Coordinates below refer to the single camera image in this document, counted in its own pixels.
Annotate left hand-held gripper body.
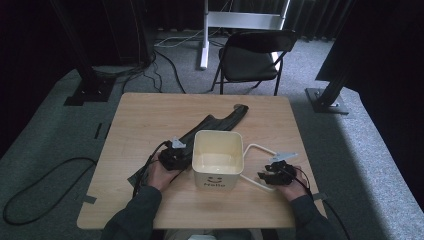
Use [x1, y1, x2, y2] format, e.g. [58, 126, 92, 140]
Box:
[157, 135, 188, 172]

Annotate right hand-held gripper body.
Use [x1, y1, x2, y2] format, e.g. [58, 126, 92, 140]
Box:
[269, 151, 298, 187]

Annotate cream plastic bin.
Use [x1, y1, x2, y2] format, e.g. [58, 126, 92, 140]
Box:
[191, 129, 278, 193]

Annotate black trash bag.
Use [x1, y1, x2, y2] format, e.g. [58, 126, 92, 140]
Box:
[127, 103, 250, 189]

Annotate person's right hand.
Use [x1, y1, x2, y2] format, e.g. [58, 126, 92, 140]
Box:
[274, 166, 309, 203]

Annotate person's left hand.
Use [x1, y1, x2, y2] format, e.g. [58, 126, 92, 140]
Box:
[146, 159, 183, 193]

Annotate person's legs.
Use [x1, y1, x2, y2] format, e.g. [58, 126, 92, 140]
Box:
[164, 228, 263, 240]

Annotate black folding chair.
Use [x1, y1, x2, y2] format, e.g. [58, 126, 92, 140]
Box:
[210, 29, 298, 97]

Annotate dark curtain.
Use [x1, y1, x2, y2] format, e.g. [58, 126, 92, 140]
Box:
[143, 0, 354, 43]
[314, 0, 424, 211]

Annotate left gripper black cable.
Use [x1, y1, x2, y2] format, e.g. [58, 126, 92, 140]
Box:
[132, 140, 172, 198]

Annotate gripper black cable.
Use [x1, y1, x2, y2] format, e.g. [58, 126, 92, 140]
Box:
[132, 140, 172, 198]
[283, 165, 352, 240]

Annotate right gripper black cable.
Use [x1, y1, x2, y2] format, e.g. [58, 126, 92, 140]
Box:
[283, 165, 352, 240]

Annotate black stand with base plate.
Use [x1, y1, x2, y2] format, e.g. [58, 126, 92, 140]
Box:
[304, 66, 351, 115]
[49, 0, 117, 107]

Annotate looped black floor cable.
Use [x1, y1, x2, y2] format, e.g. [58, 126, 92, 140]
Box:
[2, 157, 98, 226]

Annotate bundle of black floor cables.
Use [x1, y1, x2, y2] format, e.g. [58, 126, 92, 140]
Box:
[93, 49, 163, 94]

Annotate white floor cable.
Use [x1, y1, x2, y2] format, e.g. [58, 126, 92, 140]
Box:
[154, 29, 205, 48]

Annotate white desk frame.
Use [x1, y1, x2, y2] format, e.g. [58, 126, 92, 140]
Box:
[199, 0, 291, 70]

